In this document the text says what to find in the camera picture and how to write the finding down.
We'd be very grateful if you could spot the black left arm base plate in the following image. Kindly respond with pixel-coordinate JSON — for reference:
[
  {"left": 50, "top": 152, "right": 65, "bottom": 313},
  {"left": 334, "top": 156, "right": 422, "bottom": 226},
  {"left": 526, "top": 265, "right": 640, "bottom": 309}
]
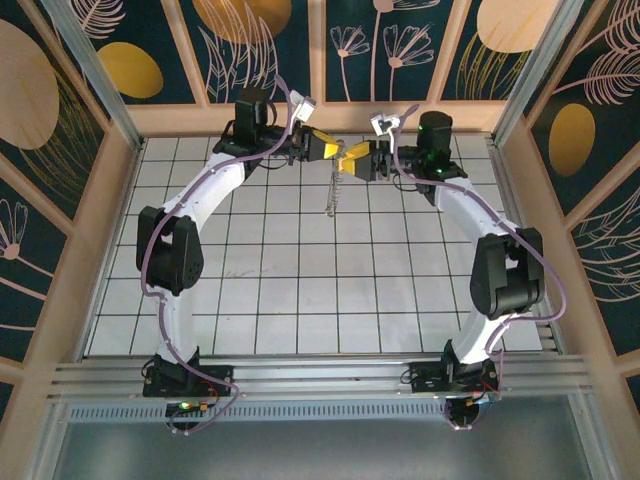
[{"left": 142, "top": 357, "right": 236, "bottom": 399}]

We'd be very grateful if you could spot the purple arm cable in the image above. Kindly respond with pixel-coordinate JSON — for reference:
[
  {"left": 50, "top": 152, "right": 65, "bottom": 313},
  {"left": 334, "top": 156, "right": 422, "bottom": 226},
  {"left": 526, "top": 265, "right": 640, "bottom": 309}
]
[
  {"left": 392, "top": 103, "right": 569, "bottom": 432},
  {"left": 139, "top": 74, "right": 301, "bottom": 436}
]

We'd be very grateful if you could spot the small circuit board with LED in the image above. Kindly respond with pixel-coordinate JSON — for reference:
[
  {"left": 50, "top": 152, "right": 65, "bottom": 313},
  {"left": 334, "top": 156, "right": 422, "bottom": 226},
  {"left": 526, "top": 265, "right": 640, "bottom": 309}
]
[
  {"left": 443, "top": 392, "right": 501, "bottom": 432},
  {"left": 166, "top": 398, "right": 224, "bottom": 417}
]

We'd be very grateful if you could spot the aluminium corner post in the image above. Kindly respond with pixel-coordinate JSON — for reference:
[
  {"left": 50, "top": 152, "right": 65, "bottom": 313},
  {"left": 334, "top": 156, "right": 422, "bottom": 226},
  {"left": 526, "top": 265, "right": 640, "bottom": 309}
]
[
  {"left": 492, "top": 0, "right": 594, "bottom": 146},
  {"left": 42, "top": 0, "right": 146, "bottom": 151}
]

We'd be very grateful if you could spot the slotted grey cable duct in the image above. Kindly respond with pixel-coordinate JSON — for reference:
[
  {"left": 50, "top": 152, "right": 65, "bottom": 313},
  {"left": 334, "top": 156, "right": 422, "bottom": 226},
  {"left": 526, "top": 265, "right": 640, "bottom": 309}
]
[{"left": 67, "top": 403, "right": 576, "bottom": 424}]

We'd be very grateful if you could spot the aluminium table edge rail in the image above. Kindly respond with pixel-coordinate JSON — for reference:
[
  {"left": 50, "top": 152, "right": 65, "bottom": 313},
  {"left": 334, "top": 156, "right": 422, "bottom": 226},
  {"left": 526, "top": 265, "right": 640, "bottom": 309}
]
[{"left": 487, "top": 139, "right": 564, "bottom": 357}]

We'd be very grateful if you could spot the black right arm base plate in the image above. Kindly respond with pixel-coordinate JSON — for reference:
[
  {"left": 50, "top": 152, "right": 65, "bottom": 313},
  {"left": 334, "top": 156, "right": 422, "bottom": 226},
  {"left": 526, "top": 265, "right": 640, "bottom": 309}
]
[{"left": 407, "top": 360, "right": 501, "bottom": 396}]

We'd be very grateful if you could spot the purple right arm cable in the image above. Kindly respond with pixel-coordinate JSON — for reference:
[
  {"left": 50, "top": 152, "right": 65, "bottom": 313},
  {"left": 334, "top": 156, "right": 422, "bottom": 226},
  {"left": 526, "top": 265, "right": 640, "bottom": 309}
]
[{"left": 392, "top": 103, "right": 569, "bottom": 432}]

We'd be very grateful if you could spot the aluminium mounting rail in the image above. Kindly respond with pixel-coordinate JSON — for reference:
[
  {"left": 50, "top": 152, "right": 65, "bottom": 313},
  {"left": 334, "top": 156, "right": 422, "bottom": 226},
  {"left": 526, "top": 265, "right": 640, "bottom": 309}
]
[{"left": 47, "top": 355, "right": 594, "bottom": 402}]

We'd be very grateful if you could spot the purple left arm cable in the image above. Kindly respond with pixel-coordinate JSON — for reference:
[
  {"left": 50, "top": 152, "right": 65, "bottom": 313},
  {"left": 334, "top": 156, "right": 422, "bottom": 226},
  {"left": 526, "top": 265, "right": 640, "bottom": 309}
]
[{"left": 139, "top": 74, "right": 301, "bottom": 436}]

